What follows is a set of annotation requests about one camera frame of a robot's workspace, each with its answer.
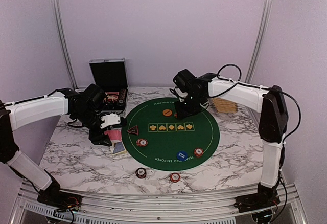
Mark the right aluminium frame post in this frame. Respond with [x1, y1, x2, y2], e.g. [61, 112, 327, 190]
[245, 0, 273, 83]

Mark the orange-red 5 chip stack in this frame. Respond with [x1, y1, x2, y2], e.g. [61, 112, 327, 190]
[169, 172, 180, 183]

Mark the red-backed playing card deck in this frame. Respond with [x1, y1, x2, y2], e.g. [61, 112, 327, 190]
[104, 129, 122, 142]

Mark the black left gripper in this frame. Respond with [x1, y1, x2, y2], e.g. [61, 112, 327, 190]
[73, 107, 112, 146]

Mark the left aluminium frame post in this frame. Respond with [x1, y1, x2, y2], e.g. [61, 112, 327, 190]
[52, 0, 78, 89]

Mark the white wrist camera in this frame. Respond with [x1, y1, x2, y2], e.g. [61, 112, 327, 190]
[100, 114, 121, 129]
[173, 87, 187, 98]

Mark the blue-backed playing card deck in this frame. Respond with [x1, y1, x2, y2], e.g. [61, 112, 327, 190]
[110, 142, 127, 156]

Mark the red chip stack mat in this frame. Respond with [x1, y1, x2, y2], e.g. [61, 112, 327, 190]
[136, 138, 148, 147]
[194, 148, 204, 158]

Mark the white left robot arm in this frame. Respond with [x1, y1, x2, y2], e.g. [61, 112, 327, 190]
[1, 84, 112, 207]

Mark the aluminium poker chip case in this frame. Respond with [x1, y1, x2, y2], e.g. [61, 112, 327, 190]
[89, 58, 128, 113]

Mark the aluminium frame post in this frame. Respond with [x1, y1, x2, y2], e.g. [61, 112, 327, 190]
[52, 0, 78, 89]
[245, 0, 273, 83]

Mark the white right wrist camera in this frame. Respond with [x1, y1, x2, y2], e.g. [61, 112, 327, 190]
[173, 87, 187, 98]

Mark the woven yellow bamboo tray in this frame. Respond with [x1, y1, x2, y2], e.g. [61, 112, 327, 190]
[211, 98, 238, 113]

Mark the dark red 100 chip stack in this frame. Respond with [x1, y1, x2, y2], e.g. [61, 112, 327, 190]
[135, 167, 147, 179]

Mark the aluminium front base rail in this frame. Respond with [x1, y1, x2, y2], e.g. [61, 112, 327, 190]
[15, 183, 302, 224]

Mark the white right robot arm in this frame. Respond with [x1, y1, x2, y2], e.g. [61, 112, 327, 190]
[173, 69, 289, 208]

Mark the green round poker mat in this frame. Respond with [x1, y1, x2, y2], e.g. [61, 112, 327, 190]
[122, 98, 220, 171]

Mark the blue small blind button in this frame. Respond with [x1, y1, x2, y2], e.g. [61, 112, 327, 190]
[176, 151, 188, 161]

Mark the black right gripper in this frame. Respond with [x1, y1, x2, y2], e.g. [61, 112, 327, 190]
[174, 92, 204, 119]

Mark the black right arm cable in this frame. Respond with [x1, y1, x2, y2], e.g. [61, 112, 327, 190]
[204, 63, 301, 143]

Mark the black triangular all-in button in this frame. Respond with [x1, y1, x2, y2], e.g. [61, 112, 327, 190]
[127, 125, 139, 136]

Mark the orange big blind button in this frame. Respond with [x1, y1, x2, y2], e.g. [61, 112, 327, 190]
[162, 109, 172, 116]

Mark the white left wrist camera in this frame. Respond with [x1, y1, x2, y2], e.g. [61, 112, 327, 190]
[100, 114, 121, 129]

